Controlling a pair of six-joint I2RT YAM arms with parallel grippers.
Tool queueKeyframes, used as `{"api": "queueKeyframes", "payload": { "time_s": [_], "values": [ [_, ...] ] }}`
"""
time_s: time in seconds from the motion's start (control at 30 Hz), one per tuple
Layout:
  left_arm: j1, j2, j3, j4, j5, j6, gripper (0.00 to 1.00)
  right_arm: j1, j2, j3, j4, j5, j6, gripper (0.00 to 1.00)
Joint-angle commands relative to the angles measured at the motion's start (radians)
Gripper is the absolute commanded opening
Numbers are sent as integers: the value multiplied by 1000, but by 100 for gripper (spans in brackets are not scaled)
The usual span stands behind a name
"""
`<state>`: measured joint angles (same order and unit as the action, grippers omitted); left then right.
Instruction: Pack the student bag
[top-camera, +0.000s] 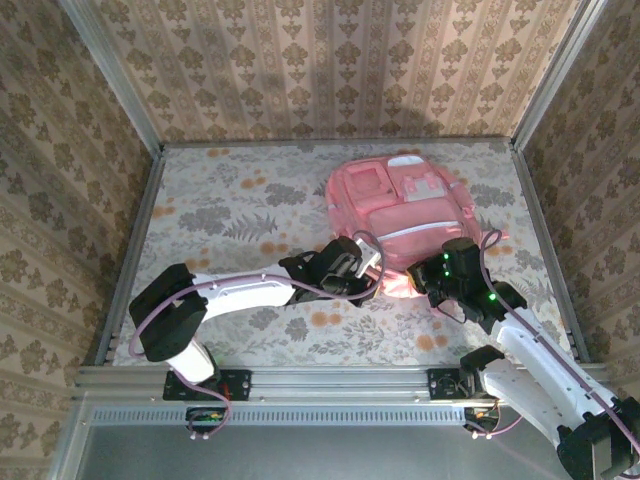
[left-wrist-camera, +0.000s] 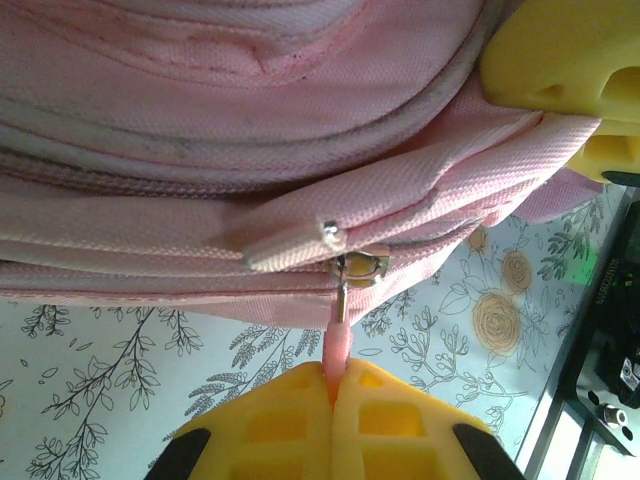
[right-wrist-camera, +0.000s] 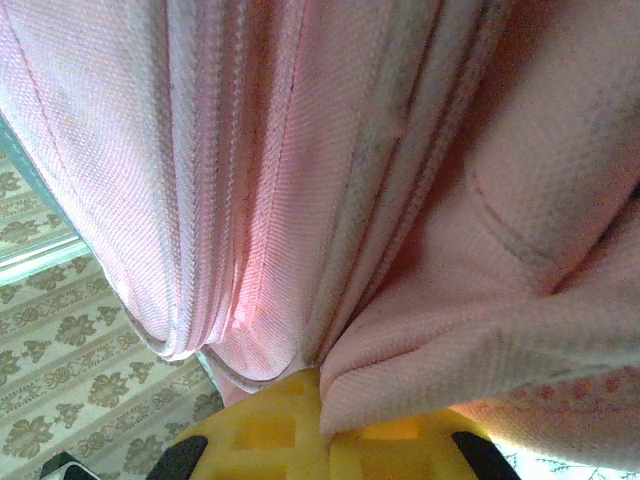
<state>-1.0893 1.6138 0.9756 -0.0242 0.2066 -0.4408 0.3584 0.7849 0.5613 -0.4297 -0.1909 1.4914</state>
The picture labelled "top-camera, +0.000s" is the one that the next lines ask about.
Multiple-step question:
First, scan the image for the pink backpack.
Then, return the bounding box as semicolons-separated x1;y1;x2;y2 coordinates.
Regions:
323;154;512;301

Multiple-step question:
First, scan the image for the floral tablecloth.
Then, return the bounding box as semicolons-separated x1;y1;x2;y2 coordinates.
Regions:
115;142;575;367

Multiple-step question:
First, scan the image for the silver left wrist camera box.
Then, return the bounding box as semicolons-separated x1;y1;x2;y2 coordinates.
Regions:
353;238;382;280

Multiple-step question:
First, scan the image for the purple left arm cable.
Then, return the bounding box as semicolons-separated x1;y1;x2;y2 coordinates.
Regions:
128;229;387;441

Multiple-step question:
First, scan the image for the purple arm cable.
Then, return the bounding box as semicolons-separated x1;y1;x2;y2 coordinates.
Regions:
467;228;640;451
128;229;387;441

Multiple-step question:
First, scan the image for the aluminium frame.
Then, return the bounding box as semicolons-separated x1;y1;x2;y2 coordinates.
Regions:
47;0;631;480

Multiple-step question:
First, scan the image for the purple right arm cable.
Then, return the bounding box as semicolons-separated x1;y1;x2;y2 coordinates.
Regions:
467;228;640;451

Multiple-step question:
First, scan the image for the grey slotted cable duct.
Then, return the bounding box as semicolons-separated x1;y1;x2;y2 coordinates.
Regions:
92;404;471;427

